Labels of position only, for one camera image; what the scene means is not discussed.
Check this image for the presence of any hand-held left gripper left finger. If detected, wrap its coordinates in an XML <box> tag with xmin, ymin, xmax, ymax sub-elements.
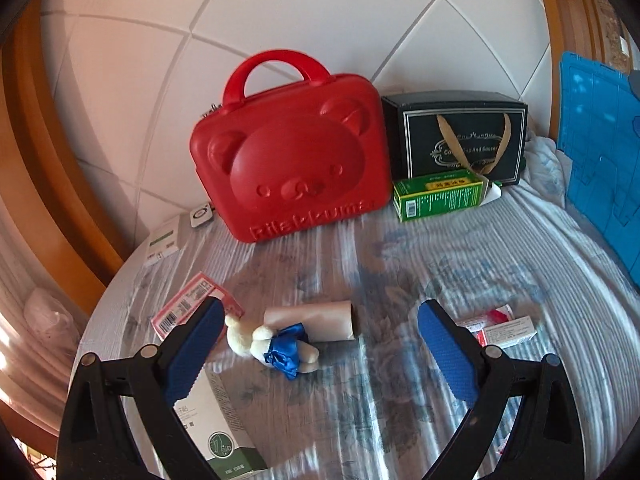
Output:
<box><xmin>60</xmin><ymin>296</ymin><xmax>227</xmax><ymax>480</ymax></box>

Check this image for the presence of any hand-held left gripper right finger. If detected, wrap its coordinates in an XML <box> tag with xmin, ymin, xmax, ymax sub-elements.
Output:
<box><xmin>417</xmin><ymin>299</ymin><xmax>586</xmax><ymax>480</ymax></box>

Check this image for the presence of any cardboard paper roll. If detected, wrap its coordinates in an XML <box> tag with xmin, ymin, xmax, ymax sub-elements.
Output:
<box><xmin>263</xmin><ymin>300</ymin><xmax>362</xmax><ymax>345</ymax></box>

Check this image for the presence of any pink barcode box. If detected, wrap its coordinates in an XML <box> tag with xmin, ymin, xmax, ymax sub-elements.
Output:
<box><xmin>151</xmin><ymin>272</ymin><xmax>245</xmax><ymax>341</ymax></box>

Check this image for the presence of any red and white packet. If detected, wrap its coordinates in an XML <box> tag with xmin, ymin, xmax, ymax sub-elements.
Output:
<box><xmin>457</xmin><ymin>305</ymin><xmax>517</xmax><ymax>335</ymax></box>

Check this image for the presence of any white medicine box red print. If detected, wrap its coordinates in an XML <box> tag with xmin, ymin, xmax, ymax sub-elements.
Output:
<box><xmin>480</xmin><ymin>316</ymin><xmax>539</xmax><ymax>349</ymax></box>

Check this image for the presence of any small bear plush blue dress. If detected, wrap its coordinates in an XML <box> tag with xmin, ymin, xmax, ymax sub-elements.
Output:
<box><xmin>223</xmin><ymin>314</ymin><xmax>320</xmax><ymax>385</ymax></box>

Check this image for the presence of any tall white and green box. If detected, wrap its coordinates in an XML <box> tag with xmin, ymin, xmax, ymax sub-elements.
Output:
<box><xmin>170</xmin><ymin>370</ymin><xmax>269</xmax><ymax>480</ymax></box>

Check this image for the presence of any flat white and green box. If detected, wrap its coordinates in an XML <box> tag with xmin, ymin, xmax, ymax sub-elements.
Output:
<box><xmin>145</xmin><ymin>214</ymin><xmax>189</xmax><ymax>266</ymax></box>

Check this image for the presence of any small white square device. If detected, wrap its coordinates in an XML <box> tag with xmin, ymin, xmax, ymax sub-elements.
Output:
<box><xmin>186</xmin><ymin>205</ymin><xmax>216</xmax><ymax>229</ymax></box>

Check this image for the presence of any green medicine box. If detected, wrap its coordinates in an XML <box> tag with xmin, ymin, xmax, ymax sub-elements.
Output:
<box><xmin>392</xmin><ymin>172</ymin><xmax>489</xmax><ymax>222</ymax></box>

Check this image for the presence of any red bear-face carry case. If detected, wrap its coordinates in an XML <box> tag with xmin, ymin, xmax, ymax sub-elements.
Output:
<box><xmin>190</xmin><ymin>50</ymin><xmax>392</xmax><ymax>245</ymax></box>

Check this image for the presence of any black gift box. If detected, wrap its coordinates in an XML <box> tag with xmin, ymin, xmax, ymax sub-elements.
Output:
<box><xmin>381</xmin><ymin>91</ymin><xmax>530</xmax><ymax>187</ymax></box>

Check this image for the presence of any blue silicone mat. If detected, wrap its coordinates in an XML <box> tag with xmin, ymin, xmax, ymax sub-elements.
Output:
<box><xmin>556</xmin><ymin>51</ymin><xmax>640</xmax><ymax>288</ymax></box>

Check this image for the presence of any wooden bed frame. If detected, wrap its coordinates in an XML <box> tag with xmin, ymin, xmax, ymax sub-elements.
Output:
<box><xmin>0</xmin><ymin>0</ymin><xmax>640</xmax><ymax>456</ymax></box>

